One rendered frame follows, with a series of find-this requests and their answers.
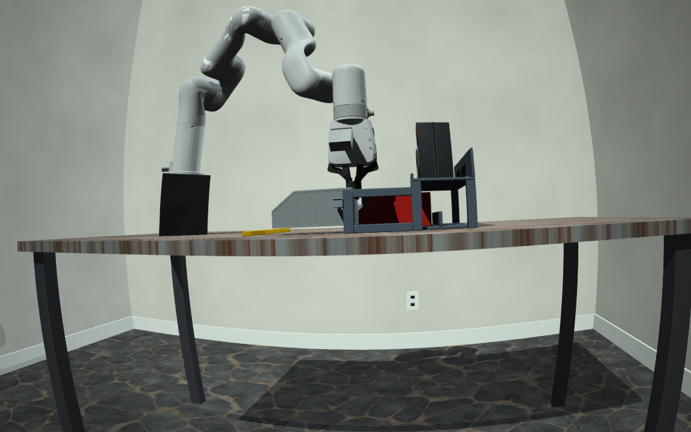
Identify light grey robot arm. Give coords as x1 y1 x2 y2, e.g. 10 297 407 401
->
161 6 374 175

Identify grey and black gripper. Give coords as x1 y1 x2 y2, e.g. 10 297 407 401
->
328 116 378 189

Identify red open bin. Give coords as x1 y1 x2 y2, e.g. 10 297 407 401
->
358 192 432 226

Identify grey metal bin rack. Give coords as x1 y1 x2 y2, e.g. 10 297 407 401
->
333 148 477 233

